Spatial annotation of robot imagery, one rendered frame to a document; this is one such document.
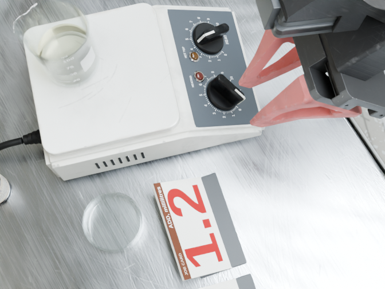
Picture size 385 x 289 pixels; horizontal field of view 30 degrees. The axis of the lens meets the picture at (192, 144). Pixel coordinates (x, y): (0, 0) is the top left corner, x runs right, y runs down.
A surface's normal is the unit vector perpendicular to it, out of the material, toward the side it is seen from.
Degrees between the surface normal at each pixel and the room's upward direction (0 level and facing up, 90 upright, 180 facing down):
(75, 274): 0
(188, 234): 40
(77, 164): 90
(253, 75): 82
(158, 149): 90
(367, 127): 0
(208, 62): 30
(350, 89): 48
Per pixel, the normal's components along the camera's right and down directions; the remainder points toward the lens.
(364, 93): 0.68, -0.42
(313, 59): -0.70, -0.12
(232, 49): 0.47, -0.33
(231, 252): -0.02, -0.25
